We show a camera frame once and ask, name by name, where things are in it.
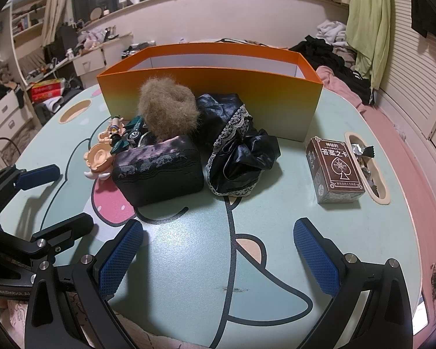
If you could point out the white louvered closet door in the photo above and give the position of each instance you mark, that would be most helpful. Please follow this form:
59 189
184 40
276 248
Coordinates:
414 80

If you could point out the white cup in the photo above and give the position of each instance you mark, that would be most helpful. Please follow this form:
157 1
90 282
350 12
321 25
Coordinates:
134 0

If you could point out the mint green printed desktop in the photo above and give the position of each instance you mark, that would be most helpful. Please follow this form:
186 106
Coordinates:
189 261

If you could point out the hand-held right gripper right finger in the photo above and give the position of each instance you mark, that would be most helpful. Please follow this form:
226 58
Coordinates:
316 258

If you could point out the small doll figurine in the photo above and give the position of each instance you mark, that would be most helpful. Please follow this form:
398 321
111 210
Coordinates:
96 158

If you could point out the round wooden mirror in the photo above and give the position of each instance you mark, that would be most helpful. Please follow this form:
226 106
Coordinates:
96 13

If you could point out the white drawer cabinet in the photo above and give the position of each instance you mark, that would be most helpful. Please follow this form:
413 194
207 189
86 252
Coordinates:
3 112

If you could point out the hanging green garment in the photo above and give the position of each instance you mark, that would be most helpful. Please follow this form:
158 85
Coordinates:
367 25

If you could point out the white wall bookshelf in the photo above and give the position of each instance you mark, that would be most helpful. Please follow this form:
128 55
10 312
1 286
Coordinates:
29 18

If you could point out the black satin lace cloth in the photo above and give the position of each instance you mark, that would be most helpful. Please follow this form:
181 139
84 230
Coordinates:
239 152

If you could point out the silver candy wrapper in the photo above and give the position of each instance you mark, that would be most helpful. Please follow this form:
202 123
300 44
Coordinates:
363 151

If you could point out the white side desk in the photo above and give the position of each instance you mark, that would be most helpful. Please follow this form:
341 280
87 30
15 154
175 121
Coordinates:
91 61

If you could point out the white clothes pile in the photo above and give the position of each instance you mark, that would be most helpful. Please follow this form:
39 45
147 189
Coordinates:
330 29

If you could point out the hanging black garment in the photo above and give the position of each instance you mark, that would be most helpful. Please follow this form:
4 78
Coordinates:
423 14

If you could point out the brown fluffy scrunchie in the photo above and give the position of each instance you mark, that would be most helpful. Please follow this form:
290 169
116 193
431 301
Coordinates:
167 109

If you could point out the plain pink garment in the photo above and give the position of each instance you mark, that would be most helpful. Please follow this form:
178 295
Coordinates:
336 80

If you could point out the orange cardboard box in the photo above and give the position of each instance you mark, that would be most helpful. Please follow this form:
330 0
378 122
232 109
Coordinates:
239 94

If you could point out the worn black pouch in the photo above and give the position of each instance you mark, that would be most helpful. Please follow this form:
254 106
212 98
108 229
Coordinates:
156 171

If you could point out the brown card box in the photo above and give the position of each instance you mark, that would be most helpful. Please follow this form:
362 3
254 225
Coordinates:
334 167

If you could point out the dark green toy car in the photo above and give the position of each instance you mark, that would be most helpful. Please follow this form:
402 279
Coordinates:
136 131

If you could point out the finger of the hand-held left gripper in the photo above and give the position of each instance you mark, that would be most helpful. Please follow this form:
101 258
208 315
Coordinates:
40 174
69 229

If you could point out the black clothes pile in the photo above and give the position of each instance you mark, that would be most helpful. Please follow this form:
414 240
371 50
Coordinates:
319 52

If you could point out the red packet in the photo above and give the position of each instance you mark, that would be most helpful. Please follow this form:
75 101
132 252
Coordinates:
47 91

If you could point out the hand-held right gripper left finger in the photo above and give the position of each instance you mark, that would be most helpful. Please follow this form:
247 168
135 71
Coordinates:
120 261

